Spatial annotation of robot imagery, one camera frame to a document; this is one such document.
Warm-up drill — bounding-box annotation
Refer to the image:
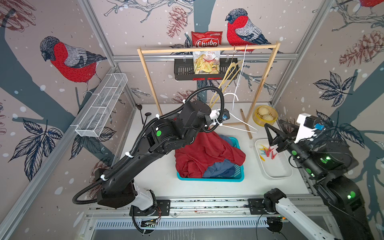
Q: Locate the yellow plastic hanger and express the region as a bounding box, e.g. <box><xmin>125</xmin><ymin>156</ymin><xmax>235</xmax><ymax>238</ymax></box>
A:
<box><xmin>218</xmin><ymin>47</ymin><xmax>243</xmax><ymax>93</ymax></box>

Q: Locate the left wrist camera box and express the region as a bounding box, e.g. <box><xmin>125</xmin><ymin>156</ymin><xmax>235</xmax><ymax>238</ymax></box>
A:
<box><xmin>210</xmin><ymin>109</ymin><xmax>230</xmax><ymax>126</ymax></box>

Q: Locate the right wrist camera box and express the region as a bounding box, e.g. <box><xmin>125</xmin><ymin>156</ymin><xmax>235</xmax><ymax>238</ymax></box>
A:
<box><xmin>294</xmin><ymin>113</ymin><xmax>325</xmax><ymax>144</ymax></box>

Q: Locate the dark red t-shirt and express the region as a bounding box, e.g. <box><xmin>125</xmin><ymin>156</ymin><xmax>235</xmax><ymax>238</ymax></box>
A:
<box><xmin>174</xmin><ymin>131</ymin><xmax>247</xmax><ymax>179</ymax></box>

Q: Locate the teal plastic basket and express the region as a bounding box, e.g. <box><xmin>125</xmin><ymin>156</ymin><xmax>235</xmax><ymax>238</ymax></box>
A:
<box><xmin>176</xmin><ymin>136</ymin><xmax>245</xmax><ymax>183</ymax></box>

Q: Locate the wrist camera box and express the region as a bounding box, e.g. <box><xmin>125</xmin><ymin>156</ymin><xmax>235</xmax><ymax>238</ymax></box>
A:
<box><xmin>294</xmin><ymin>113</ymin><xmax>325</xmax><ymax>144</ymax></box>
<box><xmin>210</xmin><ymin>109</ymin><xmax>230</xmax><ymax>126</ymax></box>

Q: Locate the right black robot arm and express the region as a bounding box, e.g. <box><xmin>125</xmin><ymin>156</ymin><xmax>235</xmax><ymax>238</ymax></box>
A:
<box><xmin>264</xmin><ymin>114</ymin><xmax>374</xmax><ymax>240</ymax></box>

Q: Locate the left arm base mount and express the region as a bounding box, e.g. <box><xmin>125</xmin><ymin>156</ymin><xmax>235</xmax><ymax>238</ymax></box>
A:
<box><xmin>129</xmin><ymin>200</ymin><xmax>171</xmax><ymax>217</ymax></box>

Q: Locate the black spoon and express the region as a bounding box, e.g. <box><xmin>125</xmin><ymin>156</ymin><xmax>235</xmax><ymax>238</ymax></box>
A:
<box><xmin>142</xmin><ymin>112</ymin><xmax>152</xmax><ymax>135</ymax></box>

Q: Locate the white wire shelf basket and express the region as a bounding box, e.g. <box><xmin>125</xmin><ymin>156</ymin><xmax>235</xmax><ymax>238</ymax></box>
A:
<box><xmin>75</xmin><ymin>73</ymin><xmax>128</xmax><ymax>138</ymax></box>

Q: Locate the wooden clothes rack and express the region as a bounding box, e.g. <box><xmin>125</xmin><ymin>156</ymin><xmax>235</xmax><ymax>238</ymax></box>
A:
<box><xmin>137</xmin><ymin>41</ymin><xmax>282</xmax><ymax>140</ymax></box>

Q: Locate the yellow chips bag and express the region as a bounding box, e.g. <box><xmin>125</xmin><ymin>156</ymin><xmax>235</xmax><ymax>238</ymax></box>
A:
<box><xmin>193</xmin><ymin>51</ymin><xmax>221</xmax><ymax>75</ymax></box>

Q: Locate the black ladle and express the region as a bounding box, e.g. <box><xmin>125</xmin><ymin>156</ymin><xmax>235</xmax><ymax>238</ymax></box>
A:
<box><xmin>136</xmin><ymin>104</ymin><xmax>144</xmax><ymax>125</ymax></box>

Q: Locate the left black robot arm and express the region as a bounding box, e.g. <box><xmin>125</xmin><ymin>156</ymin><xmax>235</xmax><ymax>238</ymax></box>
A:
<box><xmin>72</xmin><ymin>86</ymin><xmax>225</xmax><ymax>209</ymax></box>

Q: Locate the white wire hanger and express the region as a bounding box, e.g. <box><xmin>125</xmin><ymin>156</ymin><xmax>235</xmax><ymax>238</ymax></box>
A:
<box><xmin>221</xmin><ymin>93</ymin><xmax>258</xmax><ymax>134</ymax></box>
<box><xmin>232</xmin><ymin>45</ymin><xmax>248</xmax><ymax>111</ymax></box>

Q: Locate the black wall basket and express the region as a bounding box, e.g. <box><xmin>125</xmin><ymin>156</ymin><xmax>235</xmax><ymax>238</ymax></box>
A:
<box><xmin>174</xmin><ymin>58</ymin><xmax>240</xmax><ymax>81</ymax></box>

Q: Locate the slate blue t-shirt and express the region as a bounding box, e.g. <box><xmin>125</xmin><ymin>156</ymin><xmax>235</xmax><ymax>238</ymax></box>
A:
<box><xmin>199</xmin><ymin>132</ymin><xmax>246</xmax><ymax>178</ymax></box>

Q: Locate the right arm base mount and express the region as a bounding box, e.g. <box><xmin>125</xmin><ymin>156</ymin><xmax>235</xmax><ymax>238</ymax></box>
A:
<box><xmin>244</xmin><ymin>198</ymin><xmax>282</xmax><ymax>216</ymax></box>

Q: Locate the white plastic tray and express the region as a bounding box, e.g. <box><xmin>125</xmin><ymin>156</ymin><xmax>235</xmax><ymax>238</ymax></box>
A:
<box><xmin>254</xmin><ymin>139</ymin><xmax>293</xmax><ymax>180</ymax></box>

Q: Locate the red Chuba snack bag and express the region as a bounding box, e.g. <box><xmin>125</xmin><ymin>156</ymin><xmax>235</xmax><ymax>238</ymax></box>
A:
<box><xmin>192</xmin><ymin>31</ymin><xmax>223</xmax><ymax>48</ymax></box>

